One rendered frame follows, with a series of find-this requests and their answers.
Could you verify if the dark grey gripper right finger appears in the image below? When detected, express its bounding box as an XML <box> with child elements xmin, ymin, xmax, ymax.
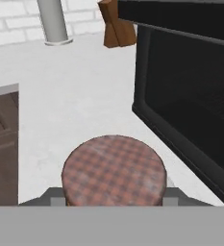
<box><xmin>162</xmin><ymin>186</ymin><xmax>213</xmax><ymax>208</ymax></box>

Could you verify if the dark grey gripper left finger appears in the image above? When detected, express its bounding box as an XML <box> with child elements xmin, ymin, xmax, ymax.
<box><xmin>19</xmin><ymin>186</ymin><xmax>67</xmax><ymax>208</ymax></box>

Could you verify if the jam jar with checkered lid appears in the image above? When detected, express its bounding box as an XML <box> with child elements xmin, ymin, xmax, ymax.
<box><xmin>61</xmin><ymin>135</ymin><xmax>168</xmax><ymax>208</ymax></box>

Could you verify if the brown wooden cabinet door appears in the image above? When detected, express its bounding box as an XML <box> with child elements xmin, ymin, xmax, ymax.
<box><xmin>0</xmin><ymin>84</ymin><xmax>20</xmax><ymax>207</ymax></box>

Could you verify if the black microwave oven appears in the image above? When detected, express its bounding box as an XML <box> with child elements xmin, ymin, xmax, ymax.
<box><xmin>116</xmin><ymin>0</ymin><xmax>224</xmax><ymax>207</ymax></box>

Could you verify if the grey cylindrical pipe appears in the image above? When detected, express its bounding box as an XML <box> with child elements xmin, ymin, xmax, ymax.
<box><xmin>37</xmin><ymin>0</ymin><xmax>74</xmax><ymax>46</ymax></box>

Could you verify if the brown wooden knife block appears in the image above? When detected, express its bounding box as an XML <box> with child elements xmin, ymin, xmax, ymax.
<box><xmin>97</xmin><ymin>0</ymin><xmax>137</xmax><ymax>49</ymax></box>

